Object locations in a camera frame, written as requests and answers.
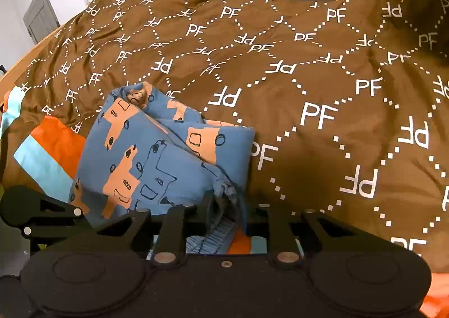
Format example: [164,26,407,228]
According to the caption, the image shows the blue pants with orange cars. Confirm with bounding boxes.
[68,82,255,254]

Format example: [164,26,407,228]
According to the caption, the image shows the orange and blue striped sheet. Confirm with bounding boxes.
[1,83,86,203]

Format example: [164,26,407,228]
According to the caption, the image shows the brown PF patterned duvet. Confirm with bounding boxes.
[0,0,449,273]

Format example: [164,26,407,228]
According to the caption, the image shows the grey door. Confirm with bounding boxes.
[23,0,60,44]

